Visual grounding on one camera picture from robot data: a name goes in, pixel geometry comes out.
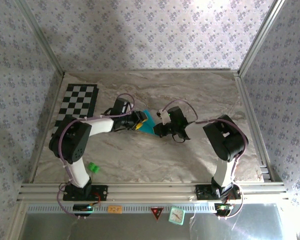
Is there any aluminium right corner post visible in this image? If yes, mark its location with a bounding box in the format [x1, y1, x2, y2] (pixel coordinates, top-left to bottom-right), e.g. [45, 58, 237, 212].
[237, 0, 287, 77]

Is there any orange label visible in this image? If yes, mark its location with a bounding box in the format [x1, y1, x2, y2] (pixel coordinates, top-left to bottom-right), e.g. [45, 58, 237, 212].
[107, 205, 123, 214]

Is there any aluminium left corner post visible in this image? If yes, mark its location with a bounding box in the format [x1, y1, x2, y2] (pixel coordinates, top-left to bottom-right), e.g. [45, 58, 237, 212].
[13, 0, 66, 77]

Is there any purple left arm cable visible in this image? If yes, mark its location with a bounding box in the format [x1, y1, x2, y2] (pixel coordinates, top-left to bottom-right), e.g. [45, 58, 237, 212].
[57, 93, 136, 221]

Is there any red triangle sticker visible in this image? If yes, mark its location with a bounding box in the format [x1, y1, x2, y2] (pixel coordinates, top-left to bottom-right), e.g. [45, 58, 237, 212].
[150, 206, 165, 222]

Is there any aluminium left side rail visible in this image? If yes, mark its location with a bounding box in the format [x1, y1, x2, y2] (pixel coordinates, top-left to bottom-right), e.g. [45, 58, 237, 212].
[27, 72, 66, 183]

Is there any teal blue cloth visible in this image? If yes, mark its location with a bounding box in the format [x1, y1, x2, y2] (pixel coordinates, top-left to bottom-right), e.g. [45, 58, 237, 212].
[136, 109, 161, 137]

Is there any grey slotted cable duct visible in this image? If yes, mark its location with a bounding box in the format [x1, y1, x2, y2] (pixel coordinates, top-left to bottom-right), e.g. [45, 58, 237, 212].
[27, 202, 217, 213]

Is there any mint green square clock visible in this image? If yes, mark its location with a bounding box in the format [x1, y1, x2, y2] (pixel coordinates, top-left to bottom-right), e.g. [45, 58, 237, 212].
[168, 206, 185, 226]

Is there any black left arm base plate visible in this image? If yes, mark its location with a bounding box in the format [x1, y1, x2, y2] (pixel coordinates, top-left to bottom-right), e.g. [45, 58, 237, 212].
[62, 184, 108, 202]

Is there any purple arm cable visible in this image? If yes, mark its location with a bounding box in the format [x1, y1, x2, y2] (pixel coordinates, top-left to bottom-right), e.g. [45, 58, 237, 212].
[57, 93, 136, 221]
[162, 99, 250, 221]

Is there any black and grey checkerboard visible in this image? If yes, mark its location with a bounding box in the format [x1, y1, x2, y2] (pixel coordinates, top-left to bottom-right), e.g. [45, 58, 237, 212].
[51, 83, 101, 138]

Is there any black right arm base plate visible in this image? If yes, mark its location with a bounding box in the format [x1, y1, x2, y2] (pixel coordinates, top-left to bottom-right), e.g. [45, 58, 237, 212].
[195, 184, 242, 201]

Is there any shiny metal sheet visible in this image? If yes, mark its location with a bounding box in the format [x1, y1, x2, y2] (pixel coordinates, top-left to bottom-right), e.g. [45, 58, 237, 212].
[22, 203, 285, 240]

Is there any aluminium front frame rail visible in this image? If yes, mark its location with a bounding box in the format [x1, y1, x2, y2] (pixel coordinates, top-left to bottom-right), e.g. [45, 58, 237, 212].
[16, 181, 290, 202]

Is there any green toy block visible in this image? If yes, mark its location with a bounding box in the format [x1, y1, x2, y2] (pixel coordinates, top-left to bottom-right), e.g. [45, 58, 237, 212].
[87, 161, 101, 174]

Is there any controller board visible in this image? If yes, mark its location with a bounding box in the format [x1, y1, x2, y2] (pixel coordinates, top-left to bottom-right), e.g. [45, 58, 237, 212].
[214, 202, 233, 217]
[73, 203, 95, 217]

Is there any aluminium corner post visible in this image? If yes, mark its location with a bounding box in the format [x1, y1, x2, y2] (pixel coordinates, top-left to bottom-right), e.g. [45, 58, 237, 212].
[237, 0, 287, 77]
[13, 0, 66, 77]

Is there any aluminium right side rail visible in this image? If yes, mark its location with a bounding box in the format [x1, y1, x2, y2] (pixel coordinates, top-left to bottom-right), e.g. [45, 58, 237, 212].
[233, 71, 276, 182]

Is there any left controller board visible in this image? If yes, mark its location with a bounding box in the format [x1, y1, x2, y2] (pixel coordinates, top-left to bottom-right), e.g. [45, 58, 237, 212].
[73, 203, 95, 217]

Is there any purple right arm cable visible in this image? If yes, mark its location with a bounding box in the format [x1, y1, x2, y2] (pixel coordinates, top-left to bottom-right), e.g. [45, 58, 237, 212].
[162, 99, 250, 221]

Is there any right controller board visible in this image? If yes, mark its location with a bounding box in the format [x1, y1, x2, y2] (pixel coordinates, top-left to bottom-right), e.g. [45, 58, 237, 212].
[214, 202, 233, 217]

